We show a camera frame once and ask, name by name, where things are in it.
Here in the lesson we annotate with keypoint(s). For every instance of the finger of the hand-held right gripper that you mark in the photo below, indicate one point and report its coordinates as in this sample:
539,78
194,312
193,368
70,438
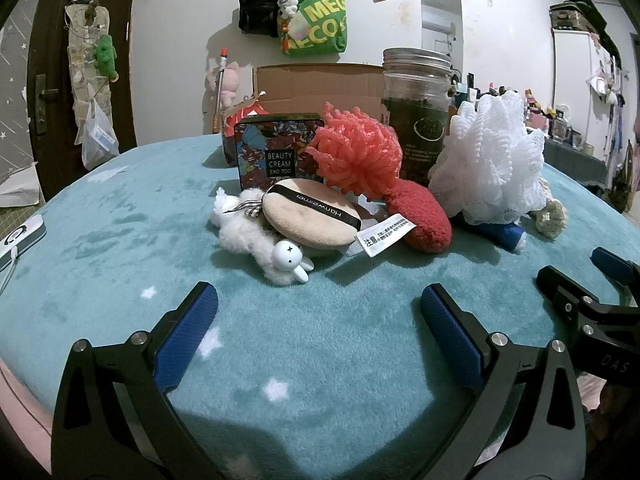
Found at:
615,266
560,285

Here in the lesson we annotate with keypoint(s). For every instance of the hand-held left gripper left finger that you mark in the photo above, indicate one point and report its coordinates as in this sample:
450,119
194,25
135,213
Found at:
187,335

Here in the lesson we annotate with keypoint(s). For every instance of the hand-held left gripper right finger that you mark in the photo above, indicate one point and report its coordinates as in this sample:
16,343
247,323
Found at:
450,335

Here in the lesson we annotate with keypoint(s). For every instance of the white fluffy rabbit plush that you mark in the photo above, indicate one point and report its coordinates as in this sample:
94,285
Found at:
245,237

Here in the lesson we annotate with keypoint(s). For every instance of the red fuzzy pouch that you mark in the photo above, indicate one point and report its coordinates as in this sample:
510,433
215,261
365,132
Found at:
420,215

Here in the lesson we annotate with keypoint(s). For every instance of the white mesh bath pouf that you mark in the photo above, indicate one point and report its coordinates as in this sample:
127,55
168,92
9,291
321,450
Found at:
490,160

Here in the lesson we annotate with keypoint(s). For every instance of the beige powder puff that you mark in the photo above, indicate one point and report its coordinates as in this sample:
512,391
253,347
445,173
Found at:
300,215

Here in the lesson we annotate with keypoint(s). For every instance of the coral mesh bath pouf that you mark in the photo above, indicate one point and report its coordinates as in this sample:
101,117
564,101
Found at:
355,150

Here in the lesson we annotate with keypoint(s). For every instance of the cardboard box with red lining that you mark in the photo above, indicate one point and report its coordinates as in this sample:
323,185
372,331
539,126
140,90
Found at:
320,87

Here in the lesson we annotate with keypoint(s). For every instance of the cream crochet piece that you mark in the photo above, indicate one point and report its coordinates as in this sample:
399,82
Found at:
550,220

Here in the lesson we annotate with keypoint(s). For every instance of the dark desk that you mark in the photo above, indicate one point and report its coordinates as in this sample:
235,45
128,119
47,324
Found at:
570,160

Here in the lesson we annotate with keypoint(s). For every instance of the row of cosmetic bottles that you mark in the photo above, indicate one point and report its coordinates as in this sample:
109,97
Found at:
560,120

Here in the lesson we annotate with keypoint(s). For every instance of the white hanging accessories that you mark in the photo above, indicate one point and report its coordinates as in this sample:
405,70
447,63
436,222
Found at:
607,85

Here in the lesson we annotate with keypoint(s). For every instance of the pink bedsheet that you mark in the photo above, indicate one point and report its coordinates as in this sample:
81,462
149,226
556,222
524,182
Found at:
20,410

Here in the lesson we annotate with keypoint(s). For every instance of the white charger box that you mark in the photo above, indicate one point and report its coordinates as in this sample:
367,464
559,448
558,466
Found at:
20,240

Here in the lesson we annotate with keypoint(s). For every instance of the white refrigerator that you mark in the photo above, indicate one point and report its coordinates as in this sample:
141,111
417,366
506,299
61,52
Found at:
575,70

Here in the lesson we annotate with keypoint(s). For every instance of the floral tin box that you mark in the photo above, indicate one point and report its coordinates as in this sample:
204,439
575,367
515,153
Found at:
265,145

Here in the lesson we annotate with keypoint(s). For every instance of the clear plastic bag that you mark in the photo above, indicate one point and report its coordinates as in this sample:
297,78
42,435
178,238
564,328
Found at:
97,140

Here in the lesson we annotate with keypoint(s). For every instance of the white paper sheet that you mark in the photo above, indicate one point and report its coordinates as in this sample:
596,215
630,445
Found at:
17,190

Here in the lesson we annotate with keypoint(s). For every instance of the glass tea jar metal lid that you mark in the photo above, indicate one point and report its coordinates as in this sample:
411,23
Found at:
415,110

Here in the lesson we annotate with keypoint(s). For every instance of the dark storage bag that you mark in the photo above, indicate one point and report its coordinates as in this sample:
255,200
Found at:
570,17

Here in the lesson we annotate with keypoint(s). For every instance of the pink pig plush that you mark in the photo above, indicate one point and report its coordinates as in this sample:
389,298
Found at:
227,80

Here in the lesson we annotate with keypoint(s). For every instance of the white pole with orange cap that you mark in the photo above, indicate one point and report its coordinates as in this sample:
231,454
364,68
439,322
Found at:
222,75

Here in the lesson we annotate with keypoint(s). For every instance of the clear hanging organizer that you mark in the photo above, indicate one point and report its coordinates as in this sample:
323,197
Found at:
80,75

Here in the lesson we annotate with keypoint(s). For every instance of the white air conditioner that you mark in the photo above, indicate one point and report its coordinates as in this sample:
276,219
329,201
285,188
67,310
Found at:
440,27

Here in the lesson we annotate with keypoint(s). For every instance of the green plush toy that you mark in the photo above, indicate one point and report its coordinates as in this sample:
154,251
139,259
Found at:
105,55

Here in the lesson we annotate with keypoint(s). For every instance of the dark wooden door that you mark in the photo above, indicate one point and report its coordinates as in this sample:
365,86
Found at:
50,60

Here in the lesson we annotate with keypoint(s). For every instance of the green tote bag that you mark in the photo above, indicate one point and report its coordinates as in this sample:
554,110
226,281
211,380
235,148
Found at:
320,25

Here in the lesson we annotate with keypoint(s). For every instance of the black backpack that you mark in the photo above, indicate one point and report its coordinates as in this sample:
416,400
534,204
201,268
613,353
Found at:
257,5

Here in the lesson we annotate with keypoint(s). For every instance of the panda plush charm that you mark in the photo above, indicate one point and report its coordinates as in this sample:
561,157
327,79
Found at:
288,2

